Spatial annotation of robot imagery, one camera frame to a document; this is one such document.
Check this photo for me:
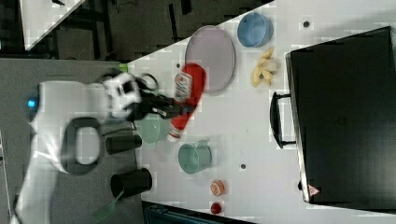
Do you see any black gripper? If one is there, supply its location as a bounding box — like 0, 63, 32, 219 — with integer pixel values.
126, 91, 186, 122

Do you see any red ketchup bottle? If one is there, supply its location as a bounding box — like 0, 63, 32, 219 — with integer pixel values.
167, 63, 206, 142

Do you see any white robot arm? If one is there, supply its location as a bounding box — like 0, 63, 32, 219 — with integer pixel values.
9, 80, 185, 224

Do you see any pink round plate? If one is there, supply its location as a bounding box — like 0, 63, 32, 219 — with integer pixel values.
185, 25, 235, 94

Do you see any green oval colander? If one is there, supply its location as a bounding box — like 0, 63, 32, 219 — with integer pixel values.
135, 114, 170, 144

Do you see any green mug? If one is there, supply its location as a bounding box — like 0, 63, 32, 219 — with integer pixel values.
177, 141, 212, 175

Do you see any black cup upper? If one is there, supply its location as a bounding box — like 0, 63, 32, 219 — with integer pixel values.
105, 135, 142, 155

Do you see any black cup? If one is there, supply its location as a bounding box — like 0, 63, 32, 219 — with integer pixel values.
110, 168, 153, 200
105, 135, 142, 155

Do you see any black cup lower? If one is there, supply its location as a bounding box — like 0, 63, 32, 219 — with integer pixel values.
110, 168, 153, 200

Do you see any peeled banana toy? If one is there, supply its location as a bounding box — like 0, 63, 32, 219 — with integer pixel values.
250, 48, 277, 88

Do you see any small red fruit toy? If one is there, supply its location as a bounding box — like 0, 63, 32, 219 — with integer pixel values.
210, 203, 222, 215

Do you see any blue bowl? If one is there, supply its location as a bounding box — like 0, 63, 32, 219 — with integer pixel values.
237, 12, 274, 48

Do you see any green spatula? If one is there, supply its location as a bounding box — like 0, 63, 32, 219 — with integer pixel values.
92, 191, 123, 224

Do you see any black toaster oven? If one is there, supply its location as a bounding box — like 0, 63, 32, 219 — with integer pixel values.
285, 26, 396, 214

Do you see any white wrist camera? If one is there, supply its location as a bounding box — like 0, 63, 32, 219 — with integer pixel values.
103, 73, 142, 119

